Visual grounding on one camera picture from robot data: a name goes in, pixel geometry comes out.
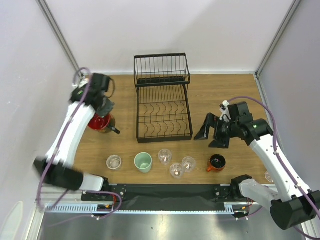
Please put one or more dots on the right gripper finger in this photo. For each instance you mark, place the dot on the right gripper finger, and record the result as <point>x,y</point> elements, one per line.
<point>220,143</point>
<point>211,121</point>

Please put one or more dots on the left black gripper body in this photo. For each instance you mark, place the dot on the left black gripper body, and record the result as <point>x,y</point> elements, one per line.
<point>101,95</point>

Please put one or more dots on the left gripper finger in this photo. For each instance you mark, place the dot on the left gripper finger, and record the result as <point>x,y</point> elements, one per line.
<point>106,107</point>
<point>112,128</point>

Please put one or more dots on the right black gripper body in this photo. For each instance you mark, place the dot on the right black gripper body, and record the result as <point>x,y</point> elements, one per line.
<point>219,128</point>

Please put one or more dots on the black skull pattern mug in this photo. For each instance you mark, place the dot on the black skull pattern mug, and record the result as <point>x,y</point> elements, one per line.
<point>99,124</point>

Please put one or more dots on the small orange black cup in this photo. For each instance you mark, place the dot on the small orange black cup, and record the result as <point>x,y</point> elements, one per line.
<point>216,163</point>

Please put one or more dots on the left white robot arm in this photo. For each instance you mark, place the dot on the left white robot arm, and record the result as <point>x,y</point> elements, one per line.
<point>56,167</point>

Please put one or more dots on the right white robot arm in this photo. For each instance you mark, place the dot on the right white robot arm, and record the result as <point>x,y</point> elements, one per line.
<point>293,202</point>

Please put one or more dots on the short clear glass tumbler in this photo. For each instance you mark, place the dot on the short clear glass tumbler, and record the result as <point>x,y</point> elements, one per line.
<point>114,162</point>

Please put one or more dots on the clear stemless glass right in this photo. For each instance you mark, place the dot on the clear stemless glass right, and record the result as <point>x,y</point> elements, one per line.
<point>189,164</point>

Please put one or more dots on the clear stemless glass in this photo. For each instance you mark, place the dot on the clear stemless glass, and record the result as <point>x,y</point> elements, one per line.
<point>176,170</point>
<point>189,164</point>
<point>165,156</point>

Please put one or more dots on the pale green cup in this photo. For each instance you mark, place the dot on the pale green cup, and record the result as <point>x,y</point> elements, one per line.
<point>143,162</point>

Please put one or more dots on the clear stemless glass front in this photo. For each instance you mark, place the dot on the clear stemless glass front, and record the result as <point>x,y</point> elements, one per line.
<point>176,170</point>

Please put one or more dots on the clear stemless glass back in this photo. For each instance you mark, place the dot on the clear stemless glass back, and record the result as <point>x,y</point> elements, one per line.
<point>165,156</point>

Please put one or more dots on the clear glass far right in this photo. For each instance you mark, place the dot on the clear glass far right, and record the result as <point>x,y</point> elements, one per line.
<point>268,177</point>

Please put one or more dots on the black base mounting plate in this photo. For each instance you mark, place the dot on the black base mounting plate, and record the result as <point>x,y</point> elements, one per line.
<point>176,195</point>

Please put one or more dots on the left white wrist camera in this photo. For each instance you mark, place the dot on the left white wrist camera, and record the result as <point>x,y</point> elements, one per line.
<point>80,83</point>

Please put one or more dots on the black wire dish rack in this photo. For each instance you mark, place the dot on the black wire dish rack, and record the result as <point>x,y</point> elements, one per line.
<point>163,112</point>

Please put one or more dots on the grey slotted cable duct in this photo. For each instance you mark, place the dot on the grey slotted cable duct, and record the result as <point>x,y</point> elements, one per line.
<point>95,208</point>

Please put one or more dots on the left aluminium frame post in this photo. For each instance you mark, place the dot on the left aluminium frame post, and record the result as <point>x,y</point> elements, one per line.
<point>46,11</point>

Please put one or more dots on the aluminium frame post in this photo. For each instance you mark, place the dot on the aluminium frame post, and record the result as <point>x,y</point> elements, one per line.
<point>46,11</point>
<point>281,30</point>

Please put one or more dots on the right aluminium frame post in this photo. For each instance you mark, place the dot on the right aluminium frame post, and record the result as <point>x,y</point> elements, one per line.
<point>281,30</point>

